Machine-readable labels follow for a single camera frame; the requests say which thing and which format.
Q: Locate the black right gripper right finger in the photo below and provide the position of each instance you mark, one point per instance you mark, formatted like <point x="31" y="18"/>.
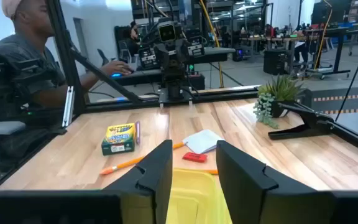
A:
<point x="247" y="186"/>

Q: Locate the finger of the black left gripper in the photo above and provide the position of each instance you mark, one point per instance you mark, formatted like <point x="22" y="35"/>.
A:
<point x="179" y="60"/>
<point x="166" y="60"/>

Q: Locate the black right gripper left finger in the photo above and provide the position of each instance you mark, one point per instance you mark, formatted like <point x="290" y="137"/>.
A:
<point x="154" y="174"/>

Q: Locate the orange pencil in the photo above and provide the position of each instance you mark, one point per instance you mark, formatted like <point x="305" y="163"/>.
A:
<point x="211" y="171"/>
<point x="120" y="165"/>

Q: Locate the purple silver pen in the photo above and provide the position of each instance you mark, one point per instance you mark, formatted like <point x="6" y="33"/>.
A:
<point x="137" y="133"/>

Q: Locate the red eraser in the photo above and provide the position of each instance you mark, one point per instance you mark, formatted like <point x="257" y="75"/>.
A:
<point x="194" y="157"/>

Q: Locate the yellow translucent pencil case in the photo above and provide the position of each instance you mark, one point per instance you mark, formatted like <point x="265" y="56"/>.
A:
<point x="194" y="199"/>

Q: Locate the yellow green crayon box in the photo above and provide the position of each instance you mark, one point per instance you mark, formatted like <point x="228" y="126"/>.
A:
<point x="118" y="137"/>

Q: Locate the white sticky note pad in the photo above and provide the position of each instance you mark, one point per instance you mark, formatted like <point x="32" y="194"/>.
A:
<point x="202" y="141"/>

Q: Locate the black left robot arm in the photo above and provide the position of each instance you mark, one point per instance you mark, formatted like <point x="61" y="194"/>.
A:
<point x="174" y="84"/>

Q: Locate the dark grey desk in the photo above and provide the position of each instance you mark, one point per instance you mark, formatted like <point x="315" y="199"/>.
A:
<point x="148" y="74"/>

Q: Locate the person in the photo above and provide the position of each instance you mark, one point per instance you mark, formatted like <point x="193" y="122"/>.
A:
<point x="134" y="37"/>
<point x="30" y="46"/>

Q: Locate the black computer mouse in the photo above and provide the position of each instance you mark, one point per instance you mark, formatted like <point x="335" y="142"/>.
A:
<point x="116" y="75"/>

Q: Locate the black desk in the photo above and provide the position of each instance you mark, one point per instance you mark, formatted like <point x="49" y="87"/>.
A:
<point x="219" y="53"/>

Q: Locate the large black spring clamp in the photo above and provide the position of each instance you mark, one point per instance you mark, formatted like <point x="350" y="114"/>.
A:
<point x="309" y="124"/>

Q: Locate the black equipment box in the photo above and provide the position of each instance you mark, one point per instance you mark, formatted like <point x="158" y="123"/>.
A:
<point x="275" y="62"/>

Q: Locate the small potted succulent plant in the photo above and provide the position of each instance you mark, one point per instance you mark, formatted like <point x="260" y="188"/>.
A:
<point x="278" y="90"/>

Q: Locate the black orange striped floor mat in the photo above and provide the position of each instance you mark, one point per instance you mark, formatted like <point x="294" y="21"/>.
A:
<point x="346" y="104"/>

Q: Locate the black grey office chair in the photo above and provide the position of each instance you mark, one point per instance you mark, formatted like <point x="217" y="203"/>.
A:
<point x="2" y="127"/>

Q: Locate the black workshop table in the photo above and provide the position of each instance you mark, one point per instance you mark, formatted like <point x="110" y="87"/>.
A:
<point x="340" y="46"/>

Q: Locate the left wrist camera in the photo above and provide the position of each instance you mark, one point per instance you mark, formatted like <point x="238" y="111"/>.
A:
<point x="167" y="31"/>

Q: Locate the black aluminium rig frame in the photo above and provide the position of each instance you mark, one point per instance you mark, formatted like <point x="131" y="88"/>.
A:
<point x="228" y="93"/>

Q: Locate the silver aluminium bracket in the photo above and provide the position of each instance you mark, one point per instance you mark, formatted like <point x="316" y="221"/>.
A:
<point x="68" y="107"/>

